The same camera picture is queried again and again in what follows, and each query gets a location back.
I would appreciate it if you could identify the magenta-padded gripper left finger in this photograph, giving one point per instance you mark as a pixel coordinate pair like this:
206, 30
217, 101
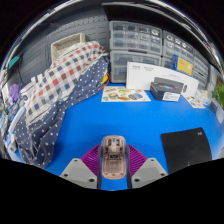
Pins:
75, 171

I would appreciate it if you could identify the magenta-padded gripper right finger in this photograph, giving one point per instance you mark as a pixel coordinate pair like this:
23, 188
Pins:
151, 170

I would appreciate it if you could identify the translucent pink computer mouse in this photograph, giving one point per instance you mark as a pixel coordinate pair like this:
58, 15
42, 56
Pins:
114, 160

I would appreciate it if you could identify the black mouse pad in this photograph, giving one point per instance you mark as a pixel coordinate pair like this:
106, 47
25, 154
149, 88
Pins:
186, 150

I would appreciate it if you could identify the navy polka dot cloth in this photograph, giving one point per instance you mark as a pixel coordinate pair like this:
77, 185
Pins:
43, 136

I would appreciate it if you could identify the colourful printed leaflet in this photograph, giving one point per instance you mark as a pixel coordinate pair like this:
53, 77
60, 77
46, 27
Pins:
195, 101
123, 94

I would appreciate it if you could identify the small dark box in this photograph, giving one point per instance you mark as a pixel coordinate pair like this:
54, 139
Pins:
165, 87

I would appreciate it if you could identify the clear plastic pack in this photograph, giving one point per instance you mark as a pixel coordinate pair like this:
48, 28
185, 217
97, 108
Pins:
204, 97

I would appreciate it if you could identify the red blue checkered cloth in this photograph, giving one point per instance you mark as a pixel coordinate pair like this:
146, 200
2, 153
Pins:
63, 76

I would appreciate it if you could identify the white keyboard box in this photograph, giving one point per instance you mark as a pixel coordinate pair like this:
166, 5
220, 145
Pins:
140, 75

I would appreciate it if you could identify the small yellow plastic item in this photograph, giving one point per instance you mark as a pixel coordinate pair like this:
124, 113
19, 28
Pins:
105, 80

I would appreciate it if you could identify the purple plastic item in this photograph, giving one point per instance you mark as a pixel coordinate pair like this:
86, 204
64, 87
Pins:
15, 92

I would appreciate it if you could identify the green potted plant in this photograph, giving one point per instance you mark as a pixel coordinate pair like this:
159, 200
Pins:
219, 95

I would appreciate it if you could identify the yellow card package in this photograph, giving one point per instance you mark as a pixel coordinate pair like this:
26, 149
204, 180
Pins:
185, 65

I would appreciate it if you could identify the teal plastic holder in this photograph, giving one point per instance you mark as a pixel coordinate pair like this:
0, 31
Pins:
14, 61

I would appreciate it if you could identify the white woven basket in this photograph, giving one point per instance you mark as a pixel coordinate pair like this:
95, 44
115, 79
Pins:
66, 45

